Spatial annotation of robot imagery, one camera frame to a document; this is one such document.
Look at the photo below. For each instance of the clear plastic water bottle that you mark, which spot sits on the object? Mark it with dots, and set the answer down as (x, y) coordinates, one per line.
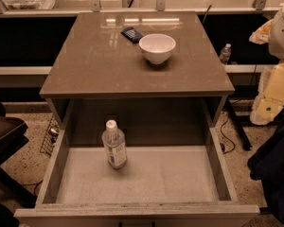
(114, 143)

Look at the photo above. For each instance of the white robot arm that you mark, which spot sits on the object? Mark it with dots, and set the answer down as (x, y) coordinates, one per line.
(270, 99)

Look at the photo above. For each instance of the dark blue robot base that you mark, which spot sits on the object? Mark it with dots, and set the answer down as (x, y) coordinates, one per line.
(267, 166)

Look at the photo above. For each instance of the grey cabinet with counter top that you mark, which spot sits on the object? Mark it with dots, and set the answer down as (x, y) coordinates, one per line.
(100, 75)

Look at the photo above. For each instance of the open grey top drawer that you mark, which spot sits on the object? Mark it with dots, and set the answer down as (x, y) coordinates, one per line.
(159, 186)

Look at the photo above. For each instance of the small background water bottle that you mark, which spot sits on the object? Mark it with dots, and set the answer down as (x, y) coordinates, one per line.
(225, 54)

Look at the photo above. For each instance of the white ceramic bowl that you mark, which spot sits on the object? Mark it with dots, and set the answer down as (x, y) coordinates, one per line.
(157, 48)

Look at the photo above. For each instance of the dark brown chair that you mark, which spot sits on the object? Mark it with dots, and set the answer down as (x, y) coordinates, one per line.
(12, 138)

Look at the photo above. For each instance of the wire mesh basket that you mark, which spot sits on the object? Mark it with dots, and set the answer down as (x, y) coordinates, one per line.
(50, 137)

